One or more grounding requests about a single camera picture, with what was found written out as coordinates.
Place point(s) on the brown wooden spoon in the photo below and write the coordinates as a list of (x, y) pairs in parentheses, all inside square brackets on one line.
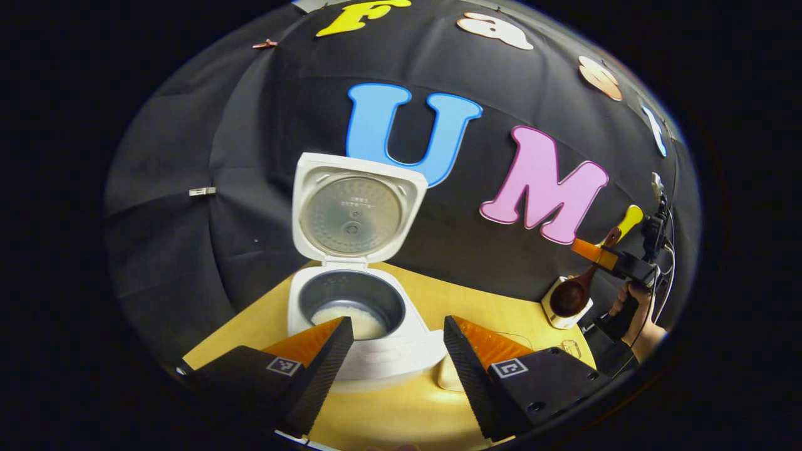
[(570, 295)]

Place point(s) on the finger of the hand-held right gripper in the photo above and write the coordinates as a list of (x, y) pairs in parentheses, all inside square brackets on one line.
[(595, 254)]

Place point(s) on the clear plastic box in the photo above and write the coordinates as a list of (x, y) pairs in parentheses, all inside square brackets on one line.
[(448, 376)]

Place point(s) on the white toaster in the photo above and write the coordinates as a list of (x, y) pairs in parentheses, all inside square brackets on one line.
[(551, 313)]

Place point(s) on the white rice cooker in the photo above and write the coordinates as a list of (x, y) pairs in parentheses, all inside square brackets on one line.
[(313, 169)]

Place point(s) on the black backdrop cloth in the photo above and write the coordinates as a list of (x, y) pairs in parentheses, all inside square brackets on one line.
[(207, 238)]

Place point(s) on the small white cloth tag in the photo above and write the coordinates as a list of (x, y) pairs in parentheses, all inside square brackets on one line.
[(202, 191)]

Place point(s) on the copper cloth clip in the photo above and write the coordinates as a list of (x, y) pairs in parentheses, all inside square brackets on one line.
[(264, 44)]

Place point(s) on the white rice heap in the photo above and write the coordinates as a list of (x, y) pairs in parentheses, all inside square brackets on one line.
[(369, 322), (450, 374)]

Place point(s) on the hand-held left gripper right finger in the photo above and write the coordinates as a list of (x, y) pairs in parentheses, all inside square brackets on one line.
[(470, 369)]

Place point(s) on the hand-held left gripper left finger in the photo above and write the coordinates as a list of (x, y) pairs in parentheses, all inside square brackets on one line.
[(322, 369)]

